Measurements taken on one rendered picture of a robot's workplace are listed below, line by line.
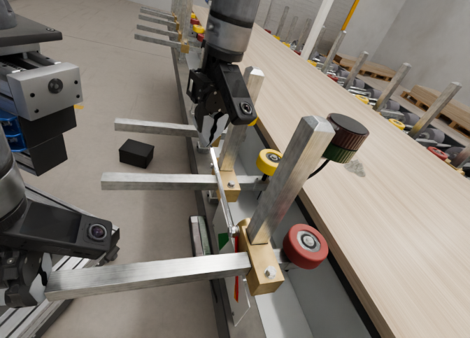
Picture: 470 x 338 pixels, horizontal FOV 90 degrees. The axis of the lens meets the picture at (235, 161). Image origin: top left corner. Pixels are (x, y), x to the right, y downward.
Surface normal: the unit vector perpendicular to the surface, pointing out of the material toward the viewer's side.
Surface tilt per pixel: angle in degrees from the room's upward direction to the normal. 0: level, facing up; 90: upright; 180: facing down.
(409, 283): 0
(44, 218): 33
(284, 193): 90
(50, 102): 90
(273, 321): 0
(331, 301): 90
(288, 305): 0
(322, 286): 90
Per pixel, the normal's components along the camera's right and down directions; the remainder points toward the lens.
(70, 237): 0.73, -0.61
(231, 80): 0.51, -0.35
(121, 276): 0.26, -0.76
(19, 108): -0.30, 0.52
